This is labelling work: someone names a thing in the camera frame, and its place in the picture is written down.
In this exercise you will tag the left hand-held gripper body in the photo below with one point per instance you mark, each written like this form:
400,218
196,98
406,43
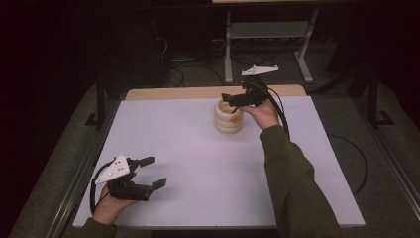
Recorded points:
114,168

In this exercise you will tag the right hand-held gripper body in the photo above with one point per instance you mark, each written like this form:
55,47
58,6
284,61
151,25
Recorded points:
252,94

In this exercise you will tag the cream ribbed pen holder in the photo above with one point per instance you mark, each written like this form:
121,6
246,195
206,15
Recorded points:
228,124

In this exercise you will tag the person's right hand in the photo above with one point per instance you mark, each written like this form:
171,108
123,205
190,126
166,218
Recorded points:
264,115

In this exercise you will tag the person's left hand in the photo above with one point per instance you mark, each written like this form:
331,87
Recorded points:
107,208

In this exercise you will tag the white table mat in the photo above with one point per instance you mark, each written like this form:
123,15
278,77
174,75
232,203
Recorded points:
204,185

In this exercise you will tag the black metal stand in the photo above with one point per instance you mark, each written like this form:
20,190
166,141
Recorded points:
373,99
100,99

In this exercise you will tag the white metal desk frame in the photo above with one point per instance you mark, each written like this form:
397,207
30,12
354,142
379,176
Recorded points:
228,49

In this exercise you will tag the aluminium frame rail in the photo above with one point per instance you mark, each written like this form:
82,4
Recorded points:
396,165
73,198

